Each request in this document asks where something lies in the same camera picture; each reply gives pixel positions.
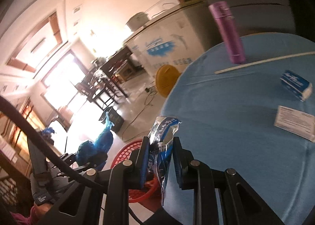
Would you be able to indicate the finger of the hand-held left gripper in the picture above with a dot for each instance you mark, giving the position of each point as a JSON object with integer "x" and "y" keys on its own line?
{"x": 78, "y": 162}

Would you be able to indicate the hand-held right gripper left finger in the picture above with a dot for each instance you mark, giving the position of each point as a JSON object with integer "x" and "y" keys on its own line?
{"x": 145, "y": 163}

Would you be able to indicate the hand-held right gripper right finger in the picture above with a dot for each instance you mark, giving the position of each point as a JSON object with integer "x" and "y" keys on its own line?
{"x": 177, "y": 163}

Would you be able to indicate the red plastic basket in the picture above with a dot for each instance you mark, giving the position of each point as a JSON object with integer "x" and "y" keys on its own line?
{"x": 128, "y": 151}

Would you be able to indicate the blue silver toothpaste box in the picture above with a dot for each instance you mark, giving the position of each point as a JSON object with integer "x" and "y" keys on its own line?
{"x": 162, "y": 136}

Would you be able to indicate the person's left hand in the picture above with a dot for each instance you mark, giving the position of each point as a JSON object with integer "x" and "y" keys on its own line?
{"x": 40, "y": 209}

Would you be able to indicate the round blue garbage bag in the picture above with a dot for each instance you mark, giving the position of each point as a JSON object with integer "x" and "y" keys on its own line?
{"x": 86, "y": 153}

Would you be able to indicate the tall blue garbage bag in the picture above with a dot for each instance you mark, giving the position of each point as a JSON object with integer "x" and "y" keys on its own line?
{"x": 105, "y": 136}

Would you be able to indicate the black plastic crate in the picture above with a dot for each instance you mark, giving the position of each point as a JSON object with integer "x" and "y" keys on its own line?
{"x": 113, "y": 119}

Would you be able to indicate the blue tablecloth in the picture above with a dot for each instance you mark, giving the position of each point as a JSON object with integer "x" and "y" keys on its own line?
{"x": 246, "y": 129}

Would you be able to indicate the dark wooden chair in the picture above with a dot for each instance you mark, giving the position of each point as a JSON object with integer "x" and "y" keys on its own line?
{"x": 94, "y": 87}

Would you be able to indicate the yellow plastic stool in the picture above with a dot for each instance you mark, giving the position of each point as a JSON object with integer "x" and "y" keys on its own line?
{"x": 167, "y": 80}

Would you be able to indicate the dark wooden table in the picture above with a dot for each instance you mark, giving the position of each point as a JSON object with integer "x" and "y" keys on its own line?
{"x": 115, "y": 65}

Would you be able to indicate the white chest freezer dolphin print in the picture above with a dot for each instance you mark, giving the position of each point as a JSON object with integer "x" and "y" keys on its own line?
{"x": 165, "y": 43}

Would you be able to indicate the purple white medicine box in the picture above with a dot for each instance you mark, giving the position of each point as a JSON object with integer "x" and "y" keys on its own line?
{"x": 294, "y": 121}

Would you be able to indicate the long white stick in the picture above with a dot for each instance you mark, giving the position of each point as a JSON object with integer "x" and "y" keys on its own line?
{"x": 265, "y": 61}

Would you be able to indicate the purple thermos bottle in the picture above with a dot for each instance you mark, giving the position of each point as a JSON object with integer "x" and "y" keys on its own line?
{"x": 230, "y": 35}

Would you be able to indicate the small blue white box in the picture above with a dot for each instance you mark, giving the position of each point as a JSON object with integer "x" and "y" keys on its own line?
{"x": 295, "y": 84}

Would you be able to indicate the white rice cooker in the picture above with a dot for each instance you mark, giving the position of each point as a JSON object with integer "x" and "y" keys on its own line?
{"x": 137, "y": 21}

